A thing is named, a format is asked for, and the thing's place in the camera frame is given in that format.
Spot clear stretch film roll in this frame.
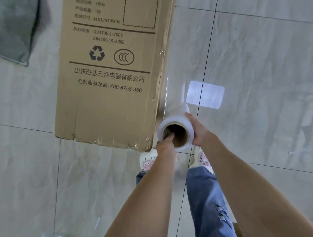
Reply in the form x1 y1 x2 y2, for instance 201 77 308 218
157 72 195 151

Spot person's blue ripped jeans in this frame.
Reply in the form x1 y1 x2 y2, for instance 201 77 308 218
136 167 237 237

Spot person's right white slipper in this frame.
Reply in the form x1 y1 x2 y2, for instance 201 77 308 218
190 146 215 175

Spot person's white slipper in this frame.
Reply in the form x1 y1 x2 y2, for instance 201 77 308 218
190 146 215 175
139 148 158 173

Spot large brown cardboard box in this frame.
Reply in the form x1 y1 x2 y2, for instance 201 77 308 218
54 0 175 152

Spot person's right forearm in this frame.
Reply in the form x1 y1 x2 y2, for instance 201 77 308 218
199 133 313 237

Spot person's left forearm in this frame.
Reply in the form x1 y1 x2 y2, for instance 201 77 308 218
105 150 178 237

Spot person's left hand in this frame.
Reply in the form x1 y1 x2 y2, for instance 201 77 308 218
156 132 177 155

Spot person's left white slipper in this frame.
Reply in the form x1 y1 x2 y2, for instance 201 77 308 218
139 148 158 173

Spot person's right hand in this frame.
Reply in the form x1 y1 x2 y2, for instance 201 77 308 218
185 112 214 147

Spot grey fabric cushion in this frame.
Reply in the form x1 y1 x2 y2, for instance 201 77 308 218
0 0 41 67

